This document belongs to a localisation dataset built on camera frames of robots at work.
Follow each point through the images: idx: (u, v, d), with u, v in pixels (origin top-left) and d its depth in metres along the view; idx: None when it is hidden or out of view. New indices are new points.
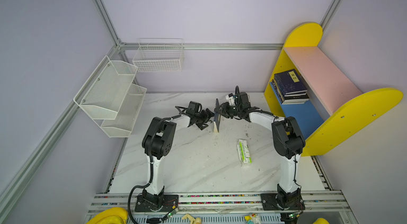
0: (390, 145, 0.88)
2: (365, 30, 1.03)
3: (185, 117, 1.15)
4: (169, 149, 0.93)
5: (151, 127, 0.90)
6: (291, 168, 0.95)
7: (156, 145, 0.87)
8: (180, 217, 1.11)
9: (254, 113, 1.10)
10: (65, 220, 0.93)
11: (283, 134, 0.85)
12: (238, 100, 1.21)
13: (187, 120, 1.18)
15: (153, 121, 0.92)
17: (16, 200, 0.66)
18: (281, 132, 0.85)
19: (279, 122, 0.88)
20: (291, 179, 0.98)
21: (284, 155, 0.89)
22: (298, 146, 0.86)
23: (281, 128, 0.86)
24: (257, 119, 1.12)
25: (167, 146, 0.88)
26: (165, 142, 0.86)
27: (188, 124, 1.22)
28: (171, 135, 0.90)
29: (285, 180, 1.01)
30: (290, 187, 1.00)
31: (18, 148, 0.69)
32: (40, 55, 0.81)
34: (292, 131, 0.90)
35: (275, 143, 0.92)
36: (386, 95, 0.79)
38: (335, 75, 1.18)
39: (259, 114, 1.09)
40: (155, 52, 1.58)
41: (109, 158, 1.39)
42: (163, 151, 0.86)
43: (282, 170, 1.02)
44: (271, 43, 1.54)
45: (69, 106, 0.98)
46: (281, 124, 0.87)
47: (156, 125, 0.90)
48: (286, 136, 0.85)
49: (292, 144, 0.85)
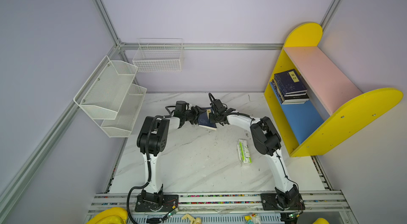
0: (390, 146, 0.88)
2: (365, 31, 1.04)
3: (175, 118, 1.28)
4: (165, 145, 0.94)
5: (145, 126, 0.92)
6: (278, 164, 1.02)
7: (152, 143, 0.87)
8: (180, 217, 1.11)
9: (231, 115, 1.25)
10: (65, 220, 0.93)
11: (261, 135, 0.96)
12: (213, 104, 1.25)
13: (178, 122, 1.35)
15: (147, 118, 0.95)
17: (16, 200, 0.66)
18: (257, 133, 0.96)
19: (256, 124, 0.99)
20: (284, 177, 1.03)
21: (266, 153, 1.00)
22: (275, 143, 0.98)
23: (259, 130, 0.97)
24: (235, 121, 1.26)
25: (162, 142, 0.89)
26: (160, 137, 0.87)
27: (179, 125, 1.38)
28: (166, 131, 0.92)
29: (279, 180, 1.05)
30: (284, 183, 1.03)
31: (18, 148, 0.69)
32: (39, 54, 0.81)
34: (268, 130, 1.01)
35: (256, 144, 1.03)
36: (386, 95, 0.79)
38: (334, 76, 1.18)
39: (237, 117, 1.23)
40: (154, 52, 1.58)
41: (109, 158, 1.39)
42: (159, 148, 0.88)
43: (273, 171, 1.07)
44: (271, 43, 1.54)
45: (69, 106, 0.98)
46: (258, 126, 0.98)
47: (149, 122, 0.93)
48: (264, 136, 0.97)
49: (270, 142, 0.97)
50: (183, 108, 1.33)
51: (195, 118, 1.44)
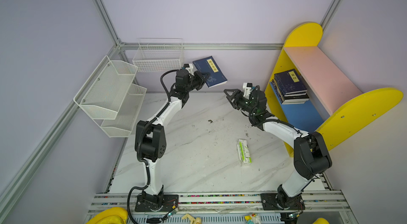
0: (390, 146, 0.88)
2: (365, 31, 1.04)
3: (175, 102, 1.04)
4: (164, 149, 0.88)
5: (137, 134, 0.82)
6: (304, 182, 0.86)
7: (149, 149, 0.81)
8: (180, 217, 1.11)
9: (269, 122, 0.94)
10: (65, 220, 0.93)
11: (307, 154, 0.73)
12: (253, 97, 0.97)
13: (178, 104, 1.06)
15: (138, 126, 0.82)
17: (16, 200, 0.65)
18: (304, 151, 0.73)
19: (303, 139, 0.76)
20: (300, 189, 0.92)
21: (307, 176, 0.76)
22: (324, 168, 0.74)
23: (306, 147, 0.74)
24: (272, 129, 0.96)
25: (161, 149, 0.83)
26: (157, 144, 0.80)
27: (182, 105, 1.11)
28: (162, 136, 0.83)
29: (291, 187, 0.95)
30: (292, 193, 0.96)
31: (19, 148, 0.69)
32: (40, 55, 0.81)
34: (317, 148, 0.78)
35: (297, 161, 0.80)
36: (387, 95, 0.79)
38: (334, 75, 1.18)
39: (276, 125, 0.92)
40: (154, 52, 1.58)
41: (109, 158, 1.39)
42: (157, 153, 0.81)
43: (291, 178, 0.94)
44: (271, 43, 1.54)
45: (69, 106, 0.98)
46: (306, 142, 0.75)
47: (141, 131, 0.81)
48: (311, 156, 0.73)
49: (317, 164, 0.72)
50: (186, 78, 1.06)
51: (201, 82, 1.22)
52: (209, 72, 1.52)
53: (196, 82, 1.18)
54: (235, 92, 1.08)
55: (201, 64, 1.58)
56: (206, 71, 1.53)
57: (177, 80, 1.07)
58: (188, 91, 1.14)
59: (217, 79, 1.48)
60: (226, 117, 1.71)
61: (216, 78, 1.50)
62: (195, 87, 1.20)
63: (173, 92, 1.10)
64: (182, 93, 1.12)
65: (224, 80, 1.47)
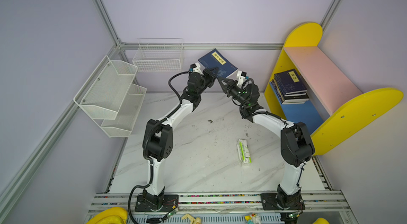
0: (390, 146, 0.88)
2: (365, 32, 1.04)
3: (186, 105, 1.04)
4: (170, 151, 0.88)
5: (146, 133, 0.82)
6: (297, 174, 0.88)
7: (156, 148, 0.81)
8: (180, 217, 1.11)
9: (258, 114, 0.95)
10: (65, 219, 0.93)
11: (292, 143, 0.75)
12: (246, 91, 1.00)
13: (189, 107, 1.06)
15: (148, 124, 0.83)
17: (16, 200, 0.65)
18: (291, 139, 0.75)
19: (289, 128, 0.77)
20: (295, 183, 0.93)
21: (293, 163, 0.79)
22: (308, 154, 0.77)
23: (291, 136, 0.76)
24: (261, 121, 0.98)
25: (167, 149, 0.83)
26: (164, 145, 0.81)
27: (192, 108, 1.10)
28: (169, 137, 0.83)
29: (288, 184, 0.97)
30: (291, 190, 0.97)
31: (19, 147, 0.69)
32: (40, 55, 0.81)
34: (301, 137, 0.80)
35: (283, 150, 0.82)
36: (386, 95, 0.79)
38: (334, 75, 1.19)
39: (265, 117, 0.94)
40: (154, 52, 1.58)
41: (109, 158, 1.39)
42: (164, 154, 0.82)
43: (286, 173, 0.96)
44: (271, 43, 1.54)
45: (69, 106, 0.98)
46: (291, 131, 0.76)
47: (150, 130, 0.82)
48: (296, 145, 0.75)
49: (302, 152, 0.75)
50: (198, 82, 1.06)
51: (212, 80, 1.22)
52: (217, 66, 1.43)
53: (208, 81, 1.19)
54: (228, 81, 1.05)
55: (208, 60, 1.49)
56: (214, 64, 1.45)
57: (188, 85, 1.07)
58: (201, 94, 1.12)
59: (228, 71, 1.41)
60: (226, 117, 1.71)
61: (226, 69, 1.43)
62: (206, 85, 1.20)
63: (185, 95, 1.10)
64: (194, 97, 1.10)
65: (235, 69, 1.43)
